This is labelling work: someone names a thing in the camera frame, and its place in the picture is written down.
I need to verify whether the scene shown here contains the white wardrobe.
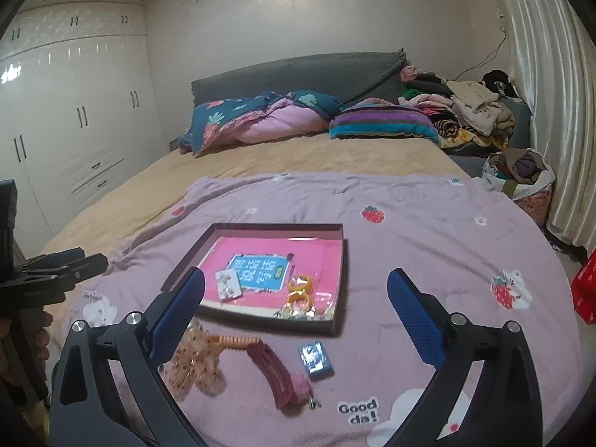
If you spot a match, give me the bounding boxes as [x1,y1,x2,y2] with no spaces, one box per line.
[1,2,168,256]

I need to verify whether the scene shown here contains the beige dotted mesh bow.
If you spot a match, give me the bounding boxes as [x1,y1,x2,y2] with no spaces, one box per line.
[161,318,225,402]

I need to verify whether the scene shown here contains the dark grey headboard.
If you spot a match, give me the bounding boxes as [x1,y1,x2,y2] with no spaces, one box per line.
[191,50,408,106]

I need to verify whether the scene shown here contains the yellow earrings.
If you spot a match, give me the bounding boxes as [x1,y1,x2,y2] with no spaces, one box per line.
[274,266,339,322]

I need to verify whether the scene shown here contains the maroon hair claw clip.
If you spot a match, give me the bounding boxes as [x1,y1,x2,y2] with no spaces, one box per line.
[247,342,298,410]

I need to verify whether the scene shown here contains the tan fleece bed sheet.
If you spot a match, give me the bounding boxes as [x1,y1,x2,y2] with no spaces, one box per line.
[44,134,468,254]

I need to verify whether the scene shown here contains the lilac quilted bed cover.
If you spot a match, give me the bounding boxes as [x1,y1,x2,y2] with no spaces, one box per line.
[61,172,585,446]

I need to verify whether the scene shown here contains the blue small packet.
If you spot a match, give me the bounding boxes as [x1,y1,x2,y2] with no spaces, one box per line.
[298,342,335,380]

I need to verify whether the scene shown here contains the orange spiral hair clip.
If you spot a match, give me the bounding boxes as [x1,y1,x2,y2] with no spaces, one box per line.
[207,334,261,350]

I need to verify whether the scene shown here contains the pile of folded clothes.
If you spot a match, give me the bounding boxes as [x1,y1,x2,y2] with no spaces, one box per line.
[399,65,531,158]

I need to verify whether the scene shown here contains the dark shallow cardboard tray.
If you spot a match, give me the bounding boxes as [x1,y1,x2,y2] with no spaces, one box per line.
[162,223,346,336]

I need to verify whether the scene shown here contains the blue pink folded duvet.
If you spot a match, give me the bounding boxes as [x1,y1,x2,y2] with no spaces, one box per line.
[178,90,343,156]

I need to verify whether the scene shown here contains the black wall cable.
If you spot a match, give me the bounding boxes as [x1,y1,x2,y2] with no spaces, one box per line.
[451,25,509,81]

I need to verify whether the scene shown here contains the purple striped pillow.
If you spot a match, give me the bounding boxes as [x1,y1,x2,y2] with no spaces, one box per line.
[328,98,440,145]

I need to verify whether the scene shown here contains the earring card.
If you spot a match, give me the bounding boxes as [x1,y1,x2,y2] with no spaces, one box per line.
[215,269,242,303]

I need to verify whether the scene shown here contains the person's left hand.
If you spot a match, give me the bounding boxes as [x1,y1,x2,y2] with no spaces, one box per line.
[0,312,54,386]

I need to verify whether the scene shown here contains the bag of clothes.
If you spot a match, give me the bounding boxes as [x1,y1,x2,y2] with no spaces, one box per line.
[481,148,556,228]

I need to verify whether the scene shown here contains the red bag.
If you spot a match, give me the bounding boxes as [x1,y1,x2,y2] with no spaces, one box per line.
[571,251,596,325]

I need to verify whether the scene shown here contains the cream pleated curtain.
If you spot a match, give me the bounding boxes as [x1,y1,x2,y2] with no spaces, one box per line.
[498,0,595,251]

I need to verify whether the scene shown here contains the pink pompom keychain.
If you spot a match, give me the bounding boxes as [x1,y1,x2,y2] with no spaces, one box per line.
[290,374,321,410]

